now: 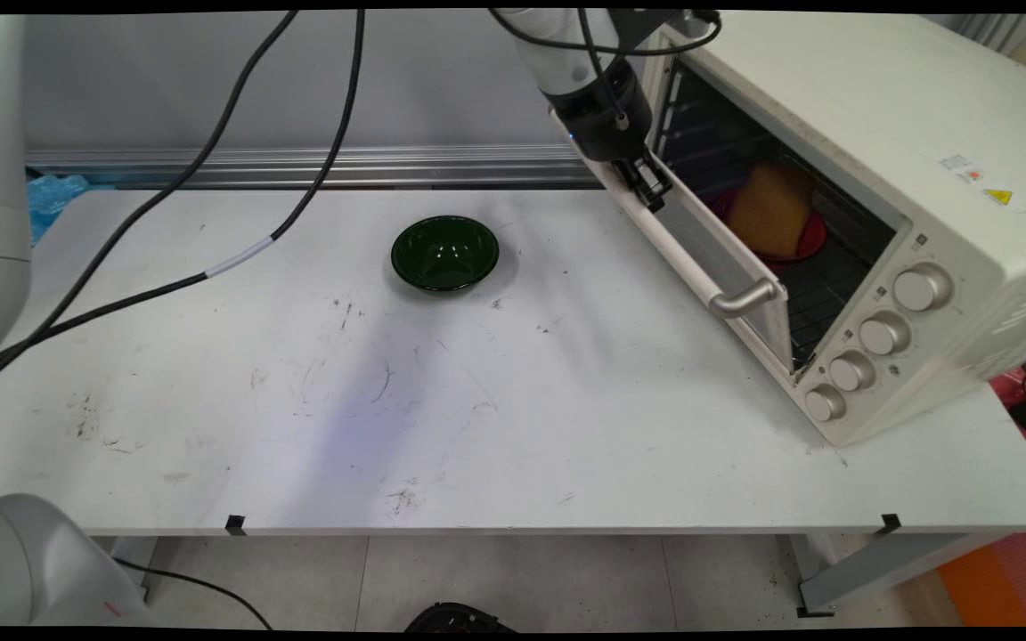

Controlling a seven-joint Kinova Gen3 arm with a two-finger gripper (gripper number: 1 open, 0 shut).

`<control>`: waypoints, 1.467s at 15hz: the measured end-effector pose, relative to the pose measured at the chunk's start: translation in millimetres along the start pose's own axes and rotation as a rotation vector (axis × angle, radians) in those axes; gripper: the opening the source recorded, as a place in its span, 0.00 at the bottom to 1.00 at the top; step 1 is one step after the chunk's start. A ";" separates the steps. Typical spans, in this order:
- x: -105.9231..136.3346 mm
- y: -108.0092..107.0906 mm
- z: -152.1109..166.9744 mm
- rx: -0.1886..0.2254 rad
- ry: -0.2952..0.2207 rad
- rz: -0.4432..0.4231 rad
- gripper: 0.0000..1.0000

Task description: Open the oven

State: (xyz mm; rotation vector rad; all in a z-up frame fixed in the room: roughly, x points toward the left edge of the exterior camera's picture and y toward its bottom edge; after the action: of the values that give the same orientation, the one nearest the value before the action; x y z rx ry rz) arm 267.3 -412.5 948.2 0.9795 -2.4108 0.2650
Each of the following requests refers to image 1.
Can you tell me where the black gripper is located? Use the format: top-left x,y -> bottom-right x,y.
552,64 -> 676,215

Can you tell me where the oven glass door with handle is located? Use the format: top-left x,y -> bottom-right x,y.
552,105 -> 797,377

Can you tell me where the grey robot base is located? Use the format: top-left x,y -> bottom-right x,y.
0,493 -> 151,627

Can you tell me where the brown bread loaf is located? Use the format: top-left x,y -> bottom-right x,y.
726,163 -> 818,262

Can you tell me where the dark green glass bowl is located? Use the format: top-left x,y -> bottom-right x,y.
390,215 -> 501,294

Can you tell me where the large silver oven knob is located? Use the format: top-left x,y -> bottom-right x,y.
893,264 -> 956,313

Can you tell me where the cream toaster oven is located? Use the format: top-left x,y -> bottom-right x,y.
638,11 -> 1026,449

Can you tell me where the white label sticker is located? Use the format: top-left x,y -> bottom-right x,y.
939,154 -> 986,183

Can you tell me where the grey ribbed panel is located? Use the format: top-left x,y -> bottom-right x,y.
945,12 -> 1026,56

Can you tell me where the grey metal table leg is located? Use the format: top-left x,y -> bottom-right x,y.
780,532 -> 1008,619

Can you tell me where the black round floor object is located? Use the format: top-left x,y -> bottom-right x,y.
404,602 -> 518,634

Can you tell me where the orange floor object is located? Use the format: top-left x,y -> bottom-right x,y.
934,532 -> 1026,629

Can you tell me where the white table leg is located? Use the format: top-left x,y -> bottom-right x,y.
108,536 -> 180,602

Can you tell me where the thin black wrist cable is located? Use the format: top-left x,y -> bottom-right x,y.
488,9 -> 723,58
575,9 -> 631,133

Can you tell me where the wire oven rack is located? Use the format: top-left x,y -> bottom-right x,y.
771,227 -> 892,366

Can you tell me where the thick black cable white tape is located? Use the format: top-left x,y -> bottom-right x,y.
0,9 -> 367,399

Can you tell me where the aluminium rail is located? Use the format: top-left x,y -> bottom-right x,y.
25,145 -> 601,191

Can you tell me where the thin black floor cable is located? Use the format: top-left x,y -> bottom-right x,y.
112,557 -> 275,631

